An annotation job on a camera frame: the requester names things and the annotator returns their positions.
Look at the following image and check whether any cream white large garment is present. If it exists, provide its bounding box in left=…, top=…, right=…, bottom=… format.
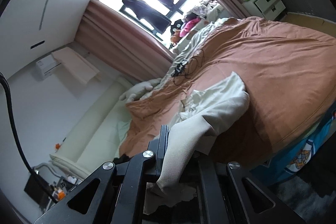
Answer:
left=143, top=72, right=249, bottom=214

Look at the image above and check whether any white air conditioner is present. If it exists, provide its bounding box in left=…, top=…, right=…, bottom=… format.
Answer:
left=35, top=54, right=61, bottom=80

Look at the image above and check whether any orange brown bed sheet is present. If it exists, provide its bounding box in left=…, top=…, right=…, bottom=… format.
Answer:
left=119, top=17, right=335, bottom=167

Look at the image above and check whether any pink curtain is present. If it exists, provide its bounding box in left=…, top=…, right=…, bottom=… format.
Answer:
left=75, top=0, right=174, bottom=81

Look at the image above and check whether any black hanging cable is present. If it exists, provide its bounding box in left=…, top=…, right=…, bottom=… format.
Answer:
left=0, top=72, right=59, bottom=204

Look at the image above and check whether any beige striped blanket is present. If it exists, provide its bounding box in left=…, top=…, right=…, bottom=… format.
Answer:
left=158, top=18, right=230, bottom=89

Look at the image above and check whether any blue patterned bed skirt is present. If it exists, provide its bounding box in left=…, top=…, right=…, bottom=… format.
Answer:
left=251, top=105, right=335, bottom=186

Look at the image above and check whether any white bedside drawer cabinet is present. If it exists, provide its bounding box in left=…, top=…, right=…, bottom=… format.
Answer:
left=243, top=0, right=286, bottom=21

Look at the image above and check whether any beige plush pillow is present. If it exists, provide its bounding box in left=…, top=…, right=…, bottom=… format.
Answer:
left=119, top=79, right=161, bottom=103

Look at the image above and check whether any black cable with device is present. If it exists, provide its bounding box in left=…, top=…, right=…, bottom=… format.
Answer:
left=171, top=49, right=206, bottom=86

